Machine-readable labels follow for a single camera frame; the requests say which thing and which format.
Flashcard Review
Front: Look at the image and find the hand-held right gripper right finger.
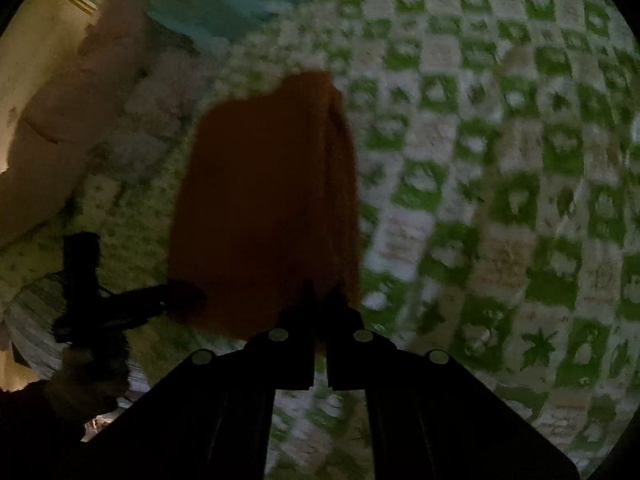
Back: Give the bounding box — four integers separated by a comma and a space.
327, 287, 582, 480

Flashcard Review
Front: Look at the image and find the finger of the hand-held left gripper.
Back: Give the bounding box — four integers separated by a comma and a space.
99, 281, 209, 327

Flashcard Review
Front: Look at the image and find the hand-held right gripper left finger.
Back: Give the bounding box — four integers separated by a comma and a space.
60, 281, 317, 480

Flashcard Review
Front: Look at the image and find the brown sweater with flower patch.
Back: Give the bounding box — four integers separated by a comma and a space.
166, 70, 363, 345

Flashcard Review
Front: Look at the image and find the person's left hand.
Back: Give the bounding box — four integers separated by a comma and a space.
46, 354, 132, 412

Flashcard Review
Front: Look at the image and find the grey striped cloth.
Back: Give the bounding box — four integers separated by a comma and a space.
4, 274, 151, 382

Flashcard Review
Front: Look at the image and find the beige pillow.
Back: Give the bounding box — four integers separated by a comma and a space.
0, 0, 153, 251

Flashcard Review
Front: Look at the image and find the pale floral quilt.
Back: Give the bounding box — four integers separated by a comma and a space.
85, 45, 233, 188

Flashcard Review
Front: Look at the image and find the green checked quilt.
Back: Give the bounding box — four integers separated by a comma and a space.
0, 0, 640, 480

